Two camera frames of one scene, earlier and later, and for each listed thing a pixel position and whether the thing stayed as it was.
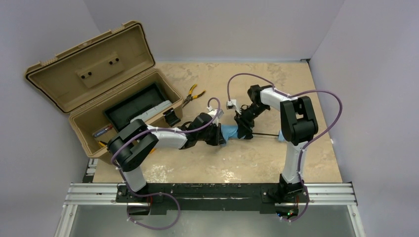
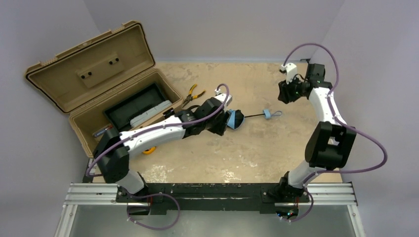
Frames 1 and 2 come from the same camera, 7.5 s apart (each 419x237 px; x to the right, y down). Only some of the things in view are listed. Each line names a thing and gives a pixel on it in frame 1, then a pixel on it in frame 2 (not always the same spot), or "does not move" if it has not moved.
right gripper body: [245, 123] → [283, 92]
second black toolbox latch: [171, 118] does not move
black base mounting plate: [235, 197] does not move
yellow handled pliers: [190, 97] does not move
